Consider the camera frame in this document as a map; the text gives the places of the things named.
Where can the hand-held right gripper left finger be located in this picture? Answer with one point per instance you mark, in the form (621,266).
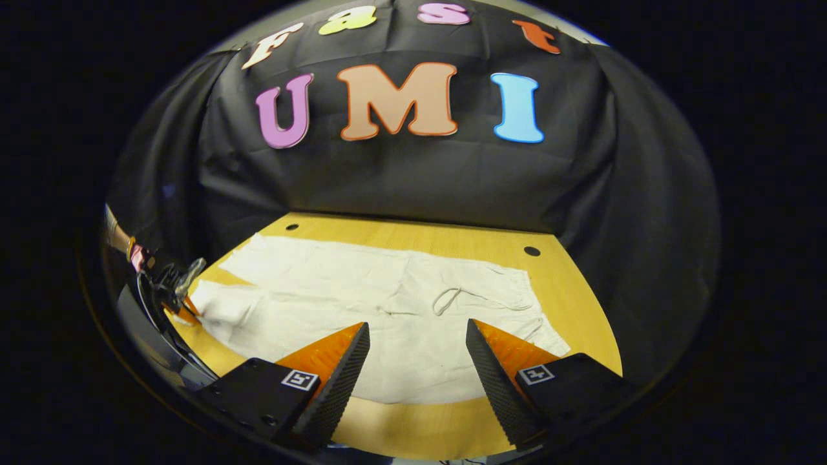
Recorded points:
(339,394)

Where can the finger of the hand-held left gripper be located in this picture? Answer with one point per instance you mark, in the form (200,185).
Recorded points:
(187,313)

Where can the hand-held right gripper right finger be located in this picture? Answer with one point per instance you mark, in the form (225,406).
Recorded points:
(501,394)

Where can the white jeans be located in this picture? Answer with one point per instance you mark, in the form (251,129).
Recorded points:
(362,290)

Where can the black backdrop cloth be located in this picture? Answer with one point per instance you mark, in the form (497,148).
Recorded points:
(420,181)

